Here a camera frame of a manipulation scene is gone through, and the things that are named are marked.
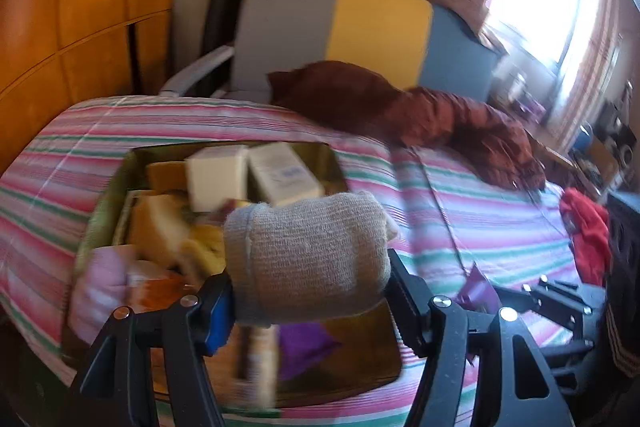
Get yellow sock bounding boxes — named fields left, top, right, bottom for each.
left=180, top=225, right=227, bottom=286

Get large yellow sponge block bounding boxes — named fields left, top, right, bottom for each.
left=127, top=194, right=190, bottom=269

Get grey yellow blue headboard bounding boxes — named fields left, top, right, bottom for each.
left=228, top=0, right=498, bottom=103

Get dark red jacket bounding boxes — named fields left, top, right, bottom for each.
left=267, top=61, right=546, bottom=190

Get wooden desk with clutter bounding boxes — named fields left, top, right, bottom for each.
left=488, top=55, right=634, bottom=204

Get clear cracker pack green ends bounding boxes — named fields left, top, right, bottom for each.
left=235, top=326, right=279, bottom=410

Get white cardboard box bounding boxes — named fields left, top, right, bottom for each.
left=184, top=145, right=248, bottom=213

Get gold metal tray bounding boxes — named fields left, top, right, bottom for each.
left=62, top=142, right=401, bottom=413

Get red cloth garment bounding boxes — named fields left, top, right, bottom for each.
left=560, top=187, right=612, bottom=287

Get beige sock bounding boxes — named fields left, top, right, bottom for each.
left=224, top=191, right=399, bottom=326

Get orange wooden wardrobe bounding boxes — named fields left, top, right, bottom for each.
left=1, top=0, right=172, bottom=168

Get white box blue print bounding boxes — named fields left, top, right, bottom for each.
left=247, top=142, right=324, bottom=207

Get purple ribbon bow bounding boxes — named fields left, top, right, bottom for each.
left=454, top=263, right=502, bottom=313

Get striped bed sheet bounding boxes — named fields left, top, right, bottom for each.
left=0, top=95, right=612, bottom=427

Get pink sock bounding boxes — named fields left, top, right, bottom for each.
left=68, top=245, right=137, bottom=345

